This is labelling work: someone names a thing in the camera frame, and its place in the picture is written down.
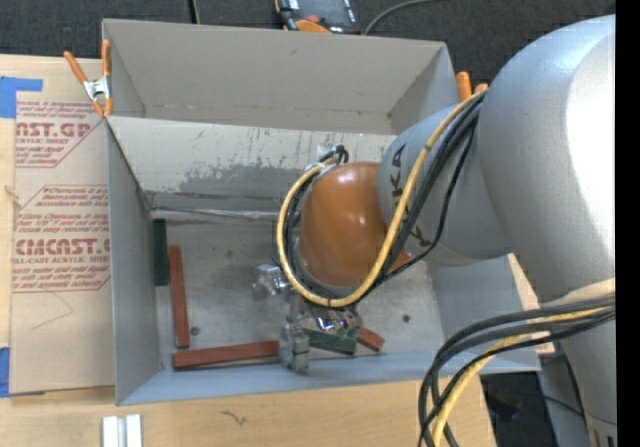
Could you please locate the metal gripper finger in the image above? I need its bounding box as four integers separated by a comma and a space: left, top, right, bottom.
278, 322, 312, 374
251, 262, 289, 302

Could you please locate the red-brown flat block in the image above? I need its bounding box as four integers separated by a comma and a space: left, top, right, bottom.
171, 340, 281, 370
167, 244, 192, 350
356, 327, 387, 352

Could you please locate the dark green flat block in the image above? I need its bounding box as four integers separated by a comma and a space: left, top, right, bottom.
151, 218, 170, 287

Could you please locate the grey metal bin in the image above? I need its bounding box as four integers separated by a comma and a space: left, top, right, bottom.
101, 18, 542, 407

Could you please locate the brown cardboard board red print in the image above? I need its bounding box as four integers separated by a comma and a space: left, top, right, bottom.
0, 53, 117, 399

